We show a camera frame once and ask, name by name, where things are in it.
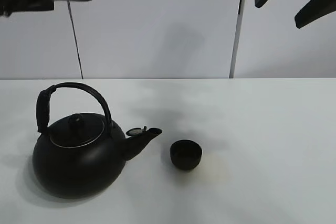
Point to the small black teacup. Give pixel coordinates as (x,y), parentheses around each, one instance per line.
(185,154)

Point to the grey wall panel strip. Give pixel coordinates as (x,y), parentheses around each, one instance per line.
(236,38)

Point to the black round teapot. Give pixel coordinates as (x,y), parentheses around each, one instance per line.
(84,153)

